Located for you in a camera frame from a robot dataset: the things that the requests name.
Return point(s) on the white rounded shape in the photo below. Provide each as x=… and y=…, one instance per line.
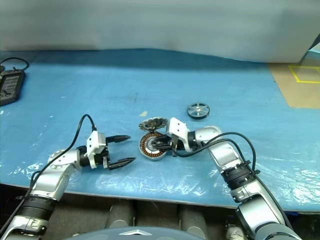
x=235, y=231

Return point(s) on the spoked silver rotor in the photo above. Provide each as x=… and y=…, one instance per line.
x=197, y=110

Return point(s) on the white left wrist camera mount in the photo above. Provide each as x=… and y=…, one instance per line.
x=96, y=140

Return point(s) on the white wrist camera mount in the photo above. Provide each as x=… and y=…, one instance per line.
x=96, y=140
x=178, y=130

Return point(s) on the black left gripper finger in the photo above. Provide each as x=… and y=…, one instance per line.
x=121, y=163
x=118, y=139

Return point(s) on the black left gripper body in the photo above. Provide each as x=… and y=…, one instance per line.
x=102, y=156

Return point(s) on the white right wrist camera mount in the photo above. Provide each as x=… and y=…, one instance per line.
x=178, y=130

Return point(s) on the small beige tape scrap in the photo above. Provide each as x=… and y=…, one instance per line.
x=143, y=114

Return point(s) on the black box device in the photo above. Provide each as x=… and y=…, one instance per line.
x=10, y=85

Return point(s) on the round motor housing copper windings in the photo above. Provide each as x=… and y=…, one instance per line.
x=155, y=157

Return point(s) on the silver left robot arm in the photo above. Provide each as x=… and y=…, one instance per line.
x=50, y=180

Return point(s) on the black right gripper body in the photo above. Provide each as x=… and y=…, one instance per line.
x=174, y=146

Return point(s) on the white backdrop sheet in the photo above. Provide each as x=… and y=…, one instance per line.
x=150, y=22

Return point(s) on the grey rounded shape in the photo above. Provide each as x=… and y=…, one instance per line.
x=120, y=215
x=193, y=218

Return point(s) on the grey robot torso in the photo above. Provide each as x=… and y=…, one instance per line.
x=135, y=233

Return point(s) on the blue plastic table cover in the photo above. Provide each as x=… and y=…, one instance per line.
x=75, y=87

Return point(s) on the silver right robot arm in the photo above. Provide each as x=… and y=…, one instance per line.
x=225, y=155

